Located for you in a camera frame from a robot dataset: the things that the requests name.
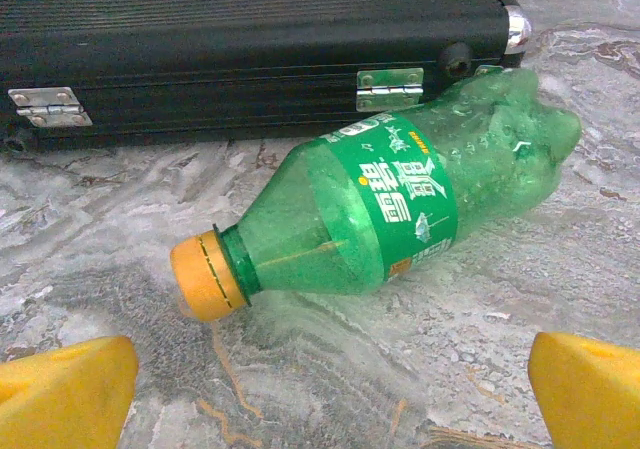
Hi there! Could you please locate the green plastic soda bottle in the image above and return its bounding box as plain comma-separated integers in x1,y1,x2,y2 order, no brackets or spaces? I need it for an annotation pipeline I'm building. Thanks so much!
169,67,584,323

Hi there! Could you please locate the black ribbed hard case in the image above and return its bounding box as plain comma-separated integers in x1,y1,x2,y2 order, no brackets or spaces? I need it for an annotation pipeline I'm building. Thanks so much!
0,0,533,153

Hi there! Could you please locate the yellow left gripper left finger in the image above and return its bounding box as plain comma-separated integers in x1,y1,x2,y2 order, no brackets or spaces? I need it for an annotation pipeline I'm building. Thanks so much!
0,335,140,449

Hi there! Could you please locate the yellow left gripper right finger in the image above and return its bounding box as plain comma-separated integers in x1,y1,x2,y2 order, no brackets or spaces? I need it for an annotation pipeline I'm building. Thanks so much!
528,332,640,449

